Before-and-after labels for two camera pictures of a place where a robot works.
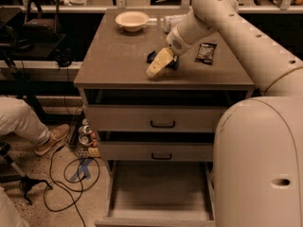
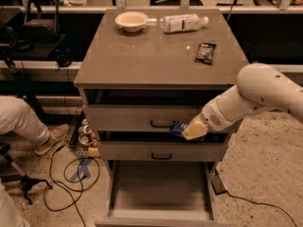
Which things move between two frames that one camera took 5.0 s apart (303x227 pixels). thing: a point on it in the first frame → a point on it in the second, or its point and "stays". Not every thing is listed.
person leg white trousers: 16,115 stays
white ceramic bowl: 132,21 stays
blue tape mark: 83,165 stays
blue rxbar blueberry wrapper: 173,64 → 177,127
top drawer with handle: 153,118 stays
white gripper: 175,42 → 210,117
